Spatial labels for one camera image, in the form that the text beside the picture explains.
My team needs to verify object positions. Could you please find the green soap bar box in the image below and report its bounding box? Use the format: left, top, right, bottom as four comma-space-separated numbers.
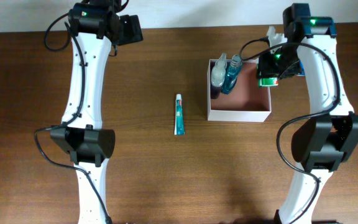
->
258, 77, 278, 88

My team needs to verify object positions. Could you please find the blue mouthwash bottle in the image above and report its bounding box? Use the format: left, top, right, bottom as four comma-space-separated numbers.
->
221, 55, 242, 95

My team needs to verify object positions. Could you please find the purple foam soap dispenser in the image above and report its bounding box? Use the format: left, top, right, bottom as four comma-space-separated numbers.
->
210, 53, 227, 99

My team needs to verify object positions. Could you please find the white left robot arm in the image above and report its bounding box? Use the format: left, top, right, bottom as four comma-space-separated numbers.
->
48, 0, 143, 223

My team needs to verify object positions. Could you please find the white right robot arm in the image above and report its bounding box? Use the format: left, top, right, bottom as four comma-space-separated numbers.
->
257, 3, 358, 223

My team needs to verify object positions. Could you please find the blue disposable razor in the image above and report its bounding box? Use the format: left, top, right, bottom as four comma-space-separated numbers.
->
297, 62, 305, 77

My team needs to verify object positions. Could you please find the pink open cardboard box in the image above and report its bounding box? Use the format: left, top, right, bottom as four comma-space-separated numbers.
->
206, 59, 272, 123

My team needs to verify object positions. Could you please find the green toothpaste tube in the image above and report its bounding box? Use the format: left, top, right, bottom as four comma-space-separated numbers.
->
174, 94, 185, 135

